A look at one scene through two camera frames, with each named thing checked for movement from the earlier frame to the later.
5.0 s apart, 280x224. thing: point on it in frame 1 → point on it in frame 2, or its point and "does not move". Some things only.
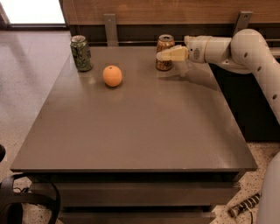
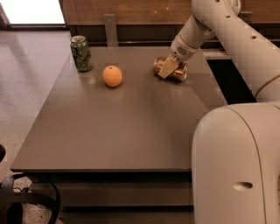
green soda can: (81, 52) does not move
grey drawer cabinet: (126, 143) does not move
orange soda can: (165, 41) → (180, 73)
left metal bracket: (111, 30) does not move
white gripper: (196, 50) → (181, 50)
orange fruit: (112, 75) does not move
